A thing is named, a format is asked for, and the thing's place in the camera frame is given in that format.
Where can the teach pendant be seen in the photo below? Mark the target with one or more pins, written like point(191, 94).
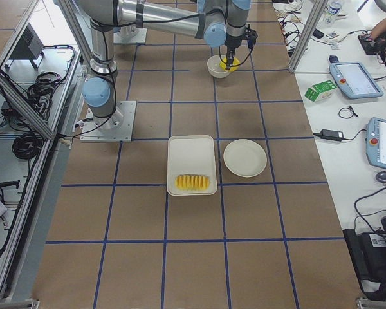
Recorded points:
point(354, 81)
point(376, 142)

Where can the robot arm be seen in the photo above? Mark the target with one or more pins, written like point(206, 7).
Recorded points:
point(218, 23)

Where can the upper teach pendant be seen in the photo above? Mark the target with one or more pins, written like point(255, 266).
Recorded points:
point(354, 81)

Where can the white rectangular tray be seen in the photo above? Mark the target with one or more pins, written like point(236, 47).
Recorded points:
point(193, 154)

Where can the white ceramic bowl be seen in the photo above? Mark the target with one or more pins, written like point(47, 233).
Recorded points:
point(214, 68)

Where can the green white carton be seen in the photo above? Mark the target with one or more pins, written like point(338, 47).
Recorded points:
point(320, 91)

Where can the plastic water bottle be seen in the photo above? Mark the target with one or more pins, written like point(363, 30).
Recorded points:
point(331, 12)

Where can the aluminium frame post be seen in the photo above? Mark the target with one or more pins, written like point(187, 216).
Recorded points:
point(308, 29)

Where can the sliced yellow fruit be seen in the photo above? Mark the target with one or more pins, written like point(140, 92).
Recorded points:
point(192, 182)

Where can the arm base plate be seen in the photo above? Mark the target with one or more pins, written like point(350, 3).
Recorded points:
point(119, 128)
point(129, 35)

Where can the grey box on shelf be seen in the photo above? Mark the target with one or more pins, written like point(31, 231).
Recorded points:
point(29, 47)

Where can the lower teach pendant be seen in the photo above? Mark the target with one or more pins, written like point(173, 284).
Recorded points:
point(376, 142)

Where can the black power adapter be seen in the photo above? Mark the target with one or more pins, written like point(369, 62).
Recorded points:
point(331, 135)

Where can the white round plate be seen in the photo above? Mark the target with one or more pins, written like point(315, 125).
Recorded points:
point(245, 158)

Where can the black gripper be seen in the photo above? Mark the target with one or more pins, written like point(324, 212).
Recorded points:
point(233, 42)

